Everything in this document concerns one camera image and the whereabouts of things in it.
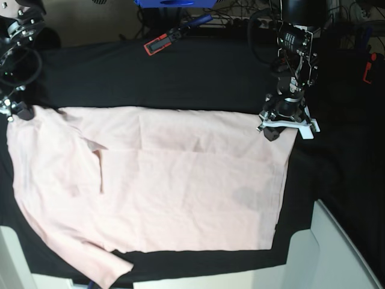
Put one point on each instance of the orange blue clamp top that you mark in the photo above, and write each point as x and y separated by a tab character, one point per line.
175	34

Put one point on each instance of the white table frame left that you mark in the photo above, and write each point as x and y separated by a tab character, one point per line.
15	272

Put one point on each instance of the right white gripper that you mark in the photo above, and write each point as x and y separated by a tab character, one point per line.
10	107

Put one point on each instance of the black table cloth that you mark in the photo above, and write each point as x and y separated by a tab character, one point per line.
343	165

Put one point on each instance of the orange blue clamp right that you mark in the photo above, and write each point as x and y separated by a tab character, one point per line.
361	46

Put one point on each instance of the pink T-shirt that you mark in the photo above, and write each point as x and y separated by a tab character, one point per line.
90	181

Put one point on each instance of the blue plastic box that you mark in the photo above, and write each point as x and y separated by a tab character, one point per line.
175	3

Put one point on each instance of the orange blue clamp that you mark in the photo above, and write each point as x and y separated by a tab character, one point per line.
361	46
175	34

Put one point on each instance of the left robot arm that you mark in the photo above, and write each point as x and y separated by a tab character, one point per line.
296	24

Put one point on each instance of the black power strip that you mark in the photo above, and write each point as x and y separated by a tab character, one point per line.
226	23

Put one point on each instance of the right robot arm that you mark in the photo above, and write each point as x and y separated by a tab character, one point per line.
21	22

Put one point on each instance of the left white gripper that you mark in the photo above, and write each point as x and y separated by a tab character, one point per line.
288	110

